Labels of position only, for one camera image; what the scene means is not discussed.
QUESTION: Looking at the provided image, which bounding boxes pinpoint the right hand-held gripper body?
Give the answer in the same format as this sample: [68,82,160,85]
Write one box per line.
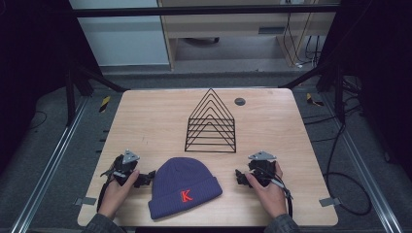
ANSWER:
[247,150,278,188]

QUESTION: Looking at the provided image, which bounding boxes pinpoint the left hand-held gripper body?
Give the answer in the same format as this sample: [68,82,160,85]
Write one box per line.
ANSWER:
[100,149,142,187]

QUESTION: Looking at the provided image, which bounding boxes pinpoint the purple knit beanie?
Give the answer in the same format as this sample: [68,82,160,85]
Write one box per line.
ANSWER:
[148,156,223,221]

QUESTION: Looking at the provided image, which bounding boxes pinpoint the black wire triangular rack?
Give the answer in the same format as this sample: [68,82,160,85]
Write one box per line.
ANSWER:
[184,87,237,153]

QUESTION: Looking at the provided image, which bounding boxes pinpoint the person's left hand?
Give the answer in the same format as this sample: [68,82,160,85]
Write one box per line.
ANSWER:
[97,169,141,220]

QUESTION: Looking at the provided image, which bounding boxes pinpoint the person's right hand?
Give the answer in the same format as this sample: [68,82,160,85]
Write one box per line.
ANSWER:
[244,160,290,219]

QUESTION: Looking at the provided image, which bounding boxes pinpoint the yellow black hazard tape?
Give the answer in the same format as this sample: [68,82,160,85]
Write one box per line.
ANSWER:
[306,92,325,107]
[98,95,112,114]

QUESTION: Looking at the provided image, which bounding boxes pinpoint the white cabinet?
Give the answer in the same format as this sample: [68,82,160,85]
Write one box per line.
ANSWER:
[68,0,171,67]

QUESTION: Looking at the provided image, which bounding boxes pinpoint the light wooden desk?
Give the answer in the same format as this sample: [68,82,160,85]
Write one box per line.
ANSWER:
[156,0,341,71]

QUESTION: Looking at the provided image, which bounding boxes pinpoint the right hand-held gripper cable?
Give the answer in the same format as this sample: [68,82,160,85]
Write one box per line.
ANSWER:
[265,173,294,218]

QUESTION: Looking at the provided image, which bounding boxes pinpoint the hand-held gripper cable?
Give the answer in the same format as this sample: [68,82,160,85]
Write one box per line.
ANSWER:
[265,173,294,218]
[96,168,119,213]

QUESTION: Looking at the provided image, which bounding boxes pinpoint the left hand-held gripper cable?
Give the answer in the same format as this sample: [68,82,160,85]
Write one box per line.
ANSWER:
[96,168,119,213]

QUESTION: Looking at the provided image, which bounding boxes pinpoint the grey table bracket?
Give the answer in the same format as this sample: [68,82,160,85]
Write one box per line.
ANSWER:
[319,197,342,208]
[74,196,98,207]

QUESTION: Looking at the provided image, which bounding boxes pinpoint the aluminium floor rail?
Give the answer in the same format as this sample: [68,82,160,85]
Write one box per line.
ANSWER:
[324,93,404,233]
[9,96,89,233]

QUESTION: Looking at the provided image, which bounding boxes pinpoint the black floor cable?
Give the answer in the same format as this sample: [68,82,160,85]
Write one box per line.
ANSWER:
[27,110,49,131]
[302,77,373,216]

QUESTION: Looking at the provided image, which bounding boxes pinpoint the black metal frame stand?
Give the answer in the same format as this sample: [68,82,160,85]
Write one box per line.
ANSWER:
[278,62,346,124]
[64,62,129,127]

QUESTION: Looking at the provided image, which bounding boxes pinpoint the hanging black cables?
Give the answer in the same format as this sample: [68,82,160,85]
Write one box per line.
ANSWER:
[282,0,325,69]

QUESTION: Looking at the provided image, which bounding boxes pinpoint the black horizontal frame bar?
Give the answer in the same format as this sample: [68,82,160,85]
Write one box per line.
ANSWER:
[69,4,341,18]

